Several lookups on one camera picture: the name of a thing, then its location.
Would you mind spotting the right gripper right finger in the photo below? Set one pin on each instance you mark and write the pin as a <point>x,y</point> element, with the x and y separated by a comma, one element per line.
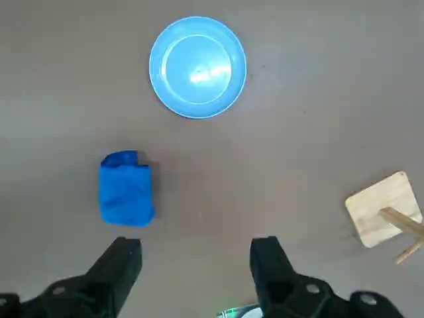
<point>275,275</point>

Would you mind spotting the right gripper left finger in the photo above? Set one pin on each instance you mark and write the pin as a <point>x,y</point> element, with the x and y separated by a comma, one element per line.
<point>109,275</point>

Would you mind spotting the blue cloth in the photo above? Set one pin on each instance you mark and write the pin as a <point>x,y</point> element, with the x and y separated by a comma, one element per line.
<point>126,192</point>

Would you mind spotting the light blue plastic plate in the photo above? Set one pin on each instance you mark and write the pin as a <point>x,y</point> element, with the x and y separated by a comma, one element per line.
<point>198,66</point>

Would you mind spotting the wooden cup rack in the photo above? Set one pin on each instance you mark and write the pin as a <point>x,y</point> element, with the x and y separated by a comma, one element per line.
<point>381,205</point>

